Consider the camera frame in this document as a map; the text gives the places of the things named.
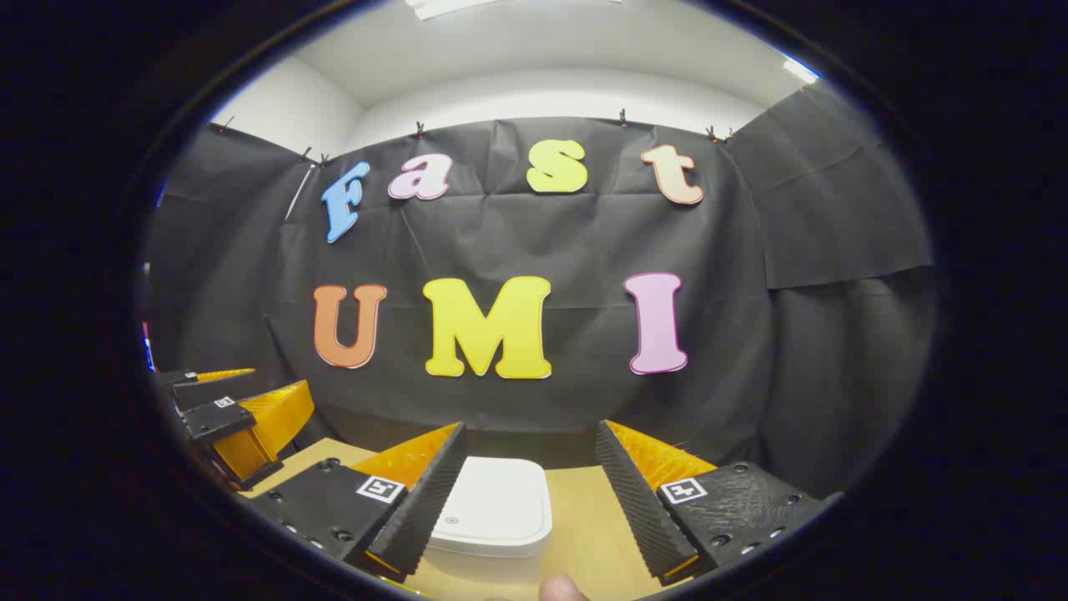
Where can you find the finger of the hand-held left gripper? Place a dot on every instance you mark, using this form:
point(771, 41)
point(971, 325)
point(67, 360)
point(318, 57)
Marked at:
point(179, 377)
point(213, 417)

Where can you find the wooden desktop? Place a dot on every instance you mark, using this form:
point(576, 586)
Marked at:
point(584, 517)

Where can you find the white desktop garbage bin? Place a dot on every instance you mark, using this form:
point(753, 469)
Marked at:
point(501, 509)

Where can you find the ceiling light panel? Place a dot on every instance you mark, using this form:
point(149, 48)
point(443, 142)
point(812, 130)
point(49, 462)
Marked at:
point(801, 70)
point(450, 7)

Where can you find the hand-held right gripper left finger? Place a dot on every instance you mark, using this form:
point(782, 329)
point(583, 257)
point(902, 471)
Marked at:
point(425, 501)

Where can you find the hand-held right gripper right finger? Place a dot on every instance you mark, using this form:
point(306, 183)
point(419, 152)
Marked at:
point(634, 501)

